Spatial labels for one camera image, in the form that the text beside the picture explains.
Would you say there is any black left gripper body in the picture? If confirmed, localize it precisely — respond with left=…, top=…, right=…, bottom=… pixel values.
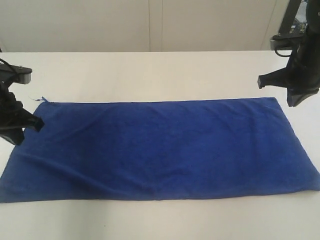
left=0, top=82, right=25, bottom=130

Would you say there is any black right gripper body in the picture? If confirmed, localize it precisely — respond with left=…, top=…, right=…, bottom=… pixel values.
left=286, top=27, right=320, bottom=93

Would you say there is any blue towel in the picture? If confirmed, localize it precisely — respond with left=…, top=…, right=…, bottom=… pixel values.
left=0, top=97, right=320, bottom=203

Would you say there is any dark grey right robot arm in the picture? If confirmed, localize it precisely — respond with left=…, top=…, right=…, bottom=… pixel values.
left=257, top=0, right=320, bottom=107

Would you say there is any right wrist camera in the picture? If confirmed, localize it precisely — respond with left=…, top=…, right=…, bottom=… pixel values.
left=270, top=33, right=304, bottom=58

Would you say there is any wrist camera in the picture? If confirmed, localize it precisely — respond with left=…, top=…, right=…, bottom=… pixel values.
left=270, top=33, right=304, bottom=58
left=0, top=59, right=33, bottom=85

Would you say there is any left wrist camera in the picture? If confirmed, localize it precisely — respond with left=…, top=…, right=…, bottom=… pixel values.
left=0, top=59, right=33, bottom=85

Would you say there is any dark window frame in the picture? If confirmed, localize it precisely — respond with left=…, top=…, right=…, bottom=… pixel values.
left=278, top=0, right=301, bottom=34

